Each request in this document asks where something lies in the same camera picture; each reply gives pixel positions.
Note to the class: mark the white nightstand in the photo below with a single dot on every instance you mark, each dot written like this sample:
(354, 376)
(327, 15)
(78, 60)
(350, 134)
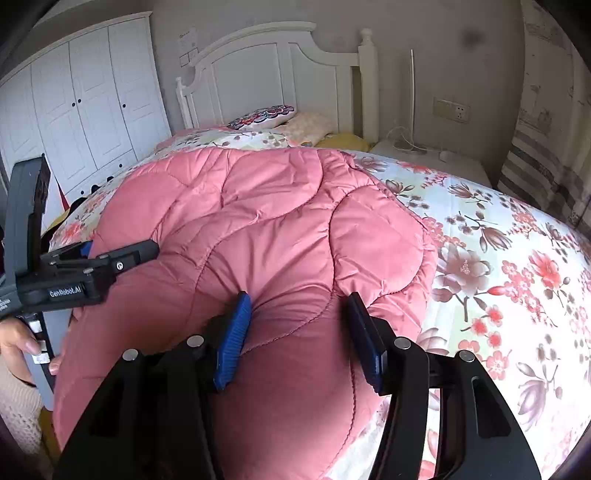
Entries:
(443, 171)

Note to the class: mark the paper sheet on wall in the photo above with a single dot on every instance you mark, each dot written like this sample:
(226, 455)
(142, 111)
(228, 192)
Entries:
(188, 46)

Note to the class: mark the thin white lamp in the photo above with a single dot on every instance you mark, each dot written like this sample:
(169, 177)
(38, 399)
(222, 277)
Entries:
(411, 92)

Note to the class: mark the embroidered pillow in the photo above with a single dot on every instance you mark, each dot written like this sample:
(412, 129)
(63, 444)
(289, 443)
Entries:
(263, 116)

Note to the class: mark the cream textured pillow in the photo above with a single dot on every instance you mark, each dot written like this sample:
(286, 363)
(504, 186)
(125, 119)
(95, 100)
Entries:
(309, 127)

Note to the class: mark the wall socket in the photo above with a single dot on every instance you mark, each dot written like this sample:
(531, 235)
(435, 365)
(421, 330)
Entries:
(450, 110)

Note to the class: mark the yellow pillow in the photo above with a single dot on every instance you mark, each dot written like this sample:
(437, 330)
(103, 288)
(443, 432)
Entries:
(344, 141)

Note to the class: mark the person's left hand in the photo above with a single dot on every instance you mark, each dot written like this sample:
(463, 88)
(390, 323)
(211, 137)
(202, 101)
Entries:
(16, 346)

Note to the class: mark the person's left forearm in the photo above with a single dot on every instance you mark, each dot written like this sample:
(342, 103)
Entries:
(18, 410)

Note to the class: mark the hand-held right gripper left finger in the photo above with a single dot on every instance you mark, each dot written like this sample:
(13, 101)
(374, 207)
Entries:
(233, 337)

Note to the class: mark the pink quilted blanket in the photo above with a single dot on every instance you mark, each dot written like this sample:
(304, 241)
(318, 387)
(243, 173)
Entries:
(277, 221)

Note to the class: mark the striped curtain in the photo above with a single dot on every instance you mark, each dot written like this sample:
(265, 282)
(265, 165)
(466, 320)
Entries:
(535, 161)

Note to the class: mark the white wooden headboard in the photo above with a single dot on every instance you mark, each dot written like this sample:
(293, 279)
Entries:
(249, 78)

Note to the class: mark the white wardrobe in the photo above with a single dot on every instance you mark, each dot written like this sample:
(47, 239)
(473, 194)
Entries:
(92, 106)

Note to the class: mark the bed with floral sheet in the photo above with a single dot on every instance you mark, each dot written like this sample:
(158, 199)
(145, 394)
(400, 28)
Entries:
(508, 240)

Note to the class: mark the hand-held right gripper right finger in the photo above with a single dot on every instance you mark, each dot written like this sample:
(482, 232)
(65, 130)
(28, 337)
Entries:
(364, 341)

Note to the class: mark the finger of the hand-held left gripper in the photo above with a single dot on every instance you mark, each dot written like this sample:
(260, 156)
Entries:
(134, 254)
(84, 249)

